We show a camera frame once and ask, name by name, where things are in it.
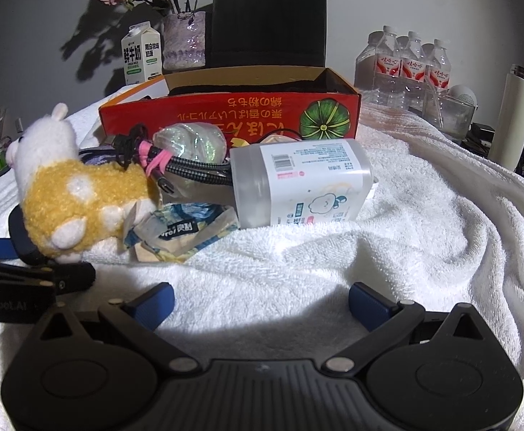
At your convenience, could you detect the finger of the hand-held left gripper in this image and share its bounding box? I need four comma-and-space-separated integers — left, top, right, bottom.
0, 257, 97, 296
0, 207, 55, 267

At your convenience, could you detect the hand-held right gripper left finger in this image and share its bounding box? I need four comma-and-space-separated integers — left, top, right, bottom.
28, 282, 200, 371

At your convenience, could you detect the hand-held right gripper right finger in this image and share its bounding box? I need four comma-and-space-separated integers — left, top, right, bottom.
325, 282, 492, 373

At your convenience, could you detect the yellow and white plush toy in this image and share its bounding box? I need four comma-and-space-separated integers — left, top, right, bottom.
6, 103, 160, 264

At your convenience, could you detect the blue white snack wrapper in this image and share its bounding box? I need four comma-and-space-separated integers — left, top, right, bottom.
124, 202, 240, 265

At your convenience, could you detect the purple cloth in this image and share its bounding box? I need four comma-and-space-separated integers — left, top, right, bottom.
80, 141, 126, 165

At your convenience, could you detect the braided cable bundle pink tie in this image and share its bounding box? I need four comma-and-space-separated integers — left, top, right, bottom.
80, 123, 234, 195

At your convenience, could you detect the clear wet wipes canister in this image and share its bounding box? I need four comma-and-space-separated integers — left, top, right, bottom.
229, 138, 375, 230

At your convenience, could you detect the red cardboard box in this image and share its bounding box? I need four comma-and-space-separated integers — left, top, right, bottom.
98, 66, 362, 151

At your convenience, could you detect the white towel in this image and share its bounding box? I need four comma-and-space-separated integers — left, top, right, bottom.
0, 76, 524, 431

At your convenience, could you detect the clear glass bowl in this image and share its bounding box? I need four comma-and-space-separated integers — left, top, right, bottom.
408, 92, 477, 139

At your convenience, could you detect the small black device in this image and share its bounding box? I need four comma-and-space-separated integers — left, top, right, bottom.
470, 122, 497, 145

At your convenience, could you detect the white milk carton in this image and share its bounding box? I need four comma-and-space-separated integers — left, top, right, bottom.
123, 22, 163, 86

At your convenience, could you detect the white round speaker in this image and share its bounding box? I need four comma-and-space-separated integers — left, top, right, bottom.
448, 84, 478, 107

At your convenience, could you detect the white thermos bottle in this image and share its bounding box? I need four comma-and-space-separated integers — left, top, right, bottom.
488, 65, 524, 172

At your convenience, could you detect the pack of water bottles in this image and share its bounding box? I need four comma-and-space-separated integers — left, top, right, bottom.
354, 26, 452, 113

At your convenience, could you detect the purple glass vase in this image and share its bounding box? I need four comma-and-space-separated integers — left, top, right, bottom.
162, 11, 208, 73

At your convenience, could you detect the black paper bag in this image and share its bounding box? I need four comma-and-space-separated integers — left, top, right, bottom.
210, 0, 328, 73

